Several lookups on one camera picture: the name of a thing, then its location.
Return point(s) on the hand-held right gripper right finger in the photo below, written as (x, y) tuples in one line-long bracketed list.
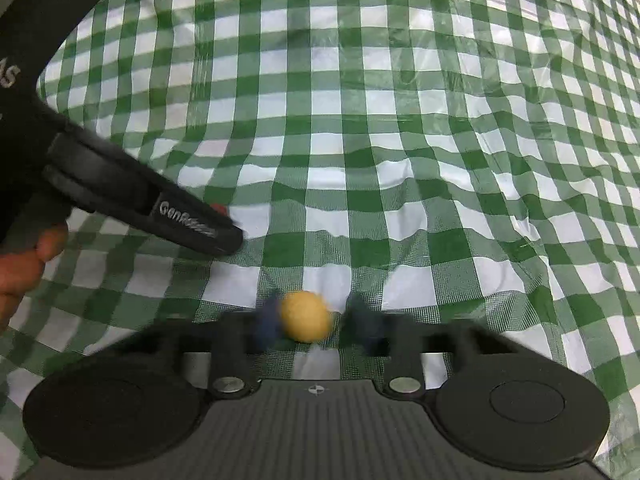
[(362, 322)]

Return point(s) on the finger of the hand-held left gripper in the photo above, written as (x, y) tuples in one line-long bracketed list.
[(195, 222)]

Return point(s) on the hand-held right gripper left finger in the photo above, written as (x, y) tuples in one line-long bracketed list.
[(267, 324)]

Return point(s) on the red fruit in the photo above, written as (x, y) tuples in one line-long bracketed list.
[(220, 209)]

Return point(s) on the pale yellow round fruit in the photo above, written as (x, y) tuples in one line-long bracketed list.
[(305, 317)]

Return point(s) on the person's left hand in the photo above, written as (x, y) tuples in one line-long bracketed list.
[(20, 270)]

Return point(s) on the green checked tablecloth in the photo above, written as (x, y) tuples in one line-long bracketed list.
[(375, 110)]

